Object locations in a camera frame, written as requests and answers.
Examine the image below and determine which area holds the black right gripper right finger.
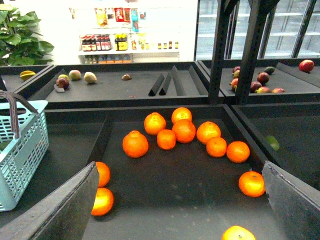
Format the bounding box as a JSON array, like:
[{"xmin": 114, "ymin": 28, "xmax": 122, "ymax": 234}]
[{"xmin": 262, "ymin": 161, "xmax": 320, "ymax": 240}]

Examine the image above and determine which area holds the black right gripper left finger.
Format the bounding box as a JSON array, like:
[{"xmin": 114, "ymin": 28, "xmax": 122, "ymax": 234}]
[{"xmin": 0, "ymin": 162, "xmax": 100, "ymax": 240}]

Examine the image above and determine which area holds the light teal plastic basket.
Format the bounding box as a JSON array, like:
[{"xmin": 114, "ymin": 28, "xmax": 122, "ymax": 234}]
[{"xmin": 0, "ymin": 100, "xmax": 49, "ymax": 212}]

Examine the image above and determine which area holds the dark green avocado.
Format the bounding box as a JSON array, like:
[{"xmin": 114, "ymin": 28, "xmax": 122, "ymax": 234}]
[{"xmin": 263, "ymin": 66, "xmax": 276, "ymax": 75}]

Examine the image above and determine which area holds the orange tangerine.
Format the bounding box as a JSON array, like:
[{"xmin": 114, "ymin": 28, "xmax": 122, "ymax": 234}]
[
  {"xmin": 144, "ymin": 112, "xmax": 167, "ymax": 136},
  {"xmin": 221, "ymin": 225, "xmax": 256, "ymax": 240},
  {"xmin": 122, "ymin": 130, "xmax": 149, "ymax": 159},
  {"xmin": 157, "ymin": 129, "xmax": 176, "ymax": 151},
  {"xmin": 226, "ymin": 141, "xmax": 251, "ymax": 164},
  {"xmin": 206, "ymin": 137, "xmax": 227, "ymax": 158},
  {"xmin": 172, "ymin": 119, "xmax": 196, "ymax": 144},
  {"xmin": 171, "ymin": 107, "xmax": 193, "ymax": 124},
  {"xmin": 96, "ymin": 161, "xmax": 111, "ymax": 188},
  {"xmin": 196, "ymin": 121, "xmax": 222, "ymax": 145},
  {"xmin": 238, "ymin": 171, "xmax": 266, "ymax": 198}
]

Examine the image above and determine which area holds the black display stand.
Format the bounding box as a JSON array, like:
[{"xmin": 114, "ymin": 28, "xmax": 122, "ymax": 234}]
[{"xmin": 0, "ymin": 0, "xmax": 320, "ymax": 240}]

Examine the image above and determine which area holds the glass door refrigerator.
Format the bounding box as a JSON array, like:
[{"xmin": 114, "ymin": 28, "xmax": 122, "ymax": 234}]
[{"xmin": 194, "ymin": 0, "xmax": 320, "ymax": 61}]

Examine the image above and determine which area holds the green potted plant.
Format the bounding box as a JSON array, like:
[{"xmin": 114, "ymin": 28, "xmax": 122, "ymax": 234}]
[{"xmin": 0, "ymin": 3, "xmax": 54, "ymax": 67}]

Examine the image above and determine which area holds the brown basket handle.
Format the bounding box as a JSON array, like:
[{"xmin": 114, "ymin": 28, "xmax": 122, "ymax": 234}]
[{"xmin": 0, "ymin": 90, "xmax": 38, "ymax": 139}]

